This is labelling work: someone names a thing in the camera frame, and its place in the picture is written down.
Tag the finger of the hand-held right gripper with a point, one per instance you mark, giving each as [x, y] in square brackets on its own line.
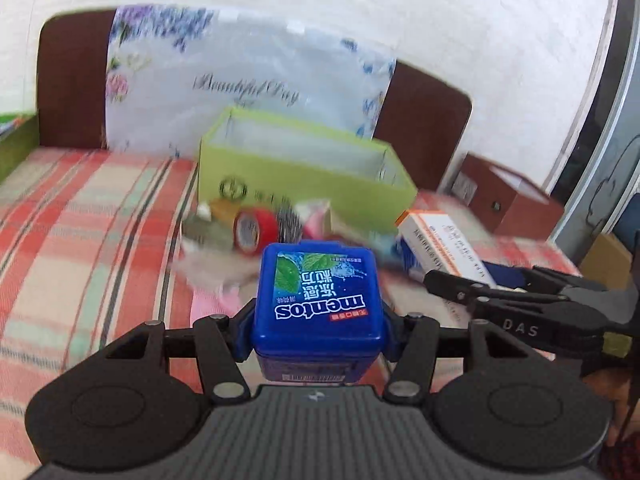
[505, 320]
[505, 275]

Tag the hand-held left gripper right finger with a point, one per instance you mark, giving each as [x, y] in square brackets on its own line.
[392, 335]

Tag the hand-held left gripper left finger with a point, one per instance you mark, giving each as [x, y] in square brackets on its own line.
[245, 332]

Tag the blue mint tin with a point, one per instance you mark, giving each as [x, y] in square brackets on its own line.
[320, 300]

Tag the olive gold box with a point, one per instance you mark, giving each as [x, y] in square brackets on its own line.
[205, 234]

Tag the steel wool scrubber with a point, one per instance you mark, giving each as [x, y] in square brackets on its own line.
[287, 222]

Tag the pink white sock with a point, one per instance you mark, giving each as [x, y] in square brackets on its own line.
[210, 267]
[315, 220]
[215, 302]

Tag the green cardboard box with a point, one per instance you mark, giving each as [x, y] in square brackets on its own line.
[300, 185]

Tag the brown cardboard box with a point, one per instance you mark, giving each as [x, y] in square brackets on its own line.
[515, 210]

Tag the white orange medicine box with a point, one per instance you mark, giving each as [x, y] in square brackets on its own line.
[445, 245]

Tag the tan cardboard box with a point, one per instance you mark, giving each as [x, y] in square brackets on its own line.
[607, 257]

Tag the red tape roll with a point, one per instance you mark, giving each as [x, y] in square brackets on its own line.
[252, 230]

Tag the small gold box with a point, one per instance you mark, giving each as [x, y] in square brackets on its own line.
[222, 208]

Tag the plaid blanket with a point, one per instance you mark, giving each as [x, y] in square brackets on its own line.
[90, 240]

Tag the floral plastic bag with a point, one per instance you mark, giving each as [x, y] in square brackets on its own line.
[250, 75]

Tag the long green cardboard tray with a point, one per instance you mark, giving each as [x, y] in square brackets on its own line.
[17, 145]

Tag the brown wooden headboard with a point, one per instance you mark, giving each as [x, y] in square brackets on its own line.
[70, 85]

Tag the grey metal door frame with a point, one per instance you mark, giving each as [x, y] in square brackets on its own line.
[595, 110]

